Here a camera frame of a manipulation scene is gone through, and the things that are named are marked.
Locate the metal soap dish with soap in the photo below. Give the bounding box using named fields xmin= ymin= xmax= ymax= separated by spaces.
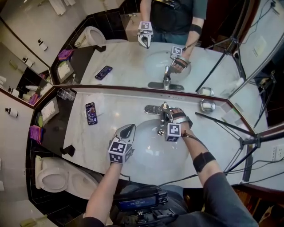
xmin=200 ymin=99 xmax=216 ymax=113

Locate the white oval sink basin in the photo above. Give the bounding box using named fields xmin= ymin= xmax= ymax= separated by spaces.
xmin=132 ymin=118 xmax=193 ymax=184

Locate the white paper sheet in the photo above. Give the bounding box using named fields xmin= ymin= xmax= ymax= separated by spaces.
xmin=223 ymin=106 xmax=242 ymax=125

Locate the black chest-mounted recorder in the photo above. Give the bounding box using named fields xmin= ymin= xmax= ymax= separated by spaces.
xmin=113 ymin=187 xmax=178 ymax=225

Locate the large wall mirror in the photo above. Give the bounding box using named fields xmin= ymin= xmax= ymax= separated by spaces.
xmin=0 ymin=0 xmax=284 ymax=100

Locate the black power cable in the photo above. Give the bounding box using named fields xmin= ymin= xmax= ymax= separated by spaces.
xmin=229 ymin=162 xmax=284 ymax=177
xmin=224 ymin=157 xmax=284 ymax=174

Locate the person's right forearm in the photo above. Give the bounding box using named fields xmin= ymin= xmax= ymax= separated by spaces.
xmin=181 ymin=129 xmax=224 ymax=184

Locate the purple folded cloth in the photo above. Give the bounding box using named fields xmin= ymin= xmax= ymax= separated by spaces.
xmin=30 ymin=125 xmax=44 ymax=145

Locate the tray with white packets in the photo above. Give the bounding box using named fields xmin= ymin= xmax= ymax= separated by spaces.
xmin=40 ymin=97 xmax=59 ymax=125

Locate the black folded strap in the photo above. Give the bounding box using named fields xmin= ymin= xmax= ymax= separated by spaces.
xmin=59 ymin=144 xmax=75 ymax=157

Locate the black armband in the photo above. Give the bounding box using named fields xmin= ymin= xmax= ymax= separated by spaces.
xmin=192 ymin=152 xmax=216 ymax=173

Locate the black smartphone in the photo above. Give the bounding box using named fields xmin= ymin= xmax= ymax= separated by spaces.
xmin=85 ymin=102 xmax=98 ymax=125

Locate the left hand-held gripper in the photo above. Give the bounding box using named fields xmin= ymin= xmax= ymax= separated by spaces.
xmin=108 ymin=124 xmax=137 ymax=165

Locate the chrome faucet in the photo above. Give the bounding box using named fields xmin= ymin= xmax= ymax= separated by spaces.
xmin=144 ymin=101 xmax=171 ymax=130

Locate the white toilet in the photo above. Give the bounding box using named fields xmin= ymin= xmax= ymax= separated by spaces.
xmin=35 ymin=155 xmax=103 ymax=196

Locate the white wall socket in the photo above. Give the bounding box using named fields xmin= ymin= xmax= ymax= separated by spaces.
xmin=272 ymin=145 xmax=284 ymax=161

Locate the person's right hand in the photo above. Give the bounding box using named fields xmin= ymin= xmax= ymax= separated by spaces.
xmin=171 ymin=107 xmax=189 ymax=122

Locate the person's dark shirt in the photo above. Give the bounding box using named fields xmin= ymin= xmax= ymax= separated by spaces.
xmin=73 ymin=172 xmax=259 ymax=227

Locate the white paper towel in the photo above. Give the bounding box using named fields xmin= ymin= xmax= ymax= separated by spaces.
xmin=88 ymin=93 xmax=105 ymax=117

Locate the narrow angled mirror panel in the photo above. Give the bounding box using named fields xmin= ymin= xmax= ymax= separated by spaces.
xmin=228 ymin=31 xmax=284 ymax=133
xmin=0 ymin=41 xmax=55 ymax=109

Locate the black tripod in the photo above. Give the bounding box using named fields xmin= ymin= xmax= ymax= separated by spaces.
xmin=194 ymin=112 xmax=284 ymax=181

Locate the white bottle with black cap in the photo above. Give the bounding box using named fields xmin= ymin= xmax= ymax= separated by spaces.
xmin=4 ymin=107 xmax=19 ymax=118

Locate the person's left forearm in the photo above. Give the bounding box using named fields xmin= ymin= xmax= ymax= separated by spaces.
xmin=85 ymin=163 xmax=123 ymax=220

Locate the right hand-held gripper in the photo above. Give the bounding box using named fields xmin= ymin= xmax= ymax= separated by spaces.
xmin=159 ymin=106 xmax=193 ymax=142

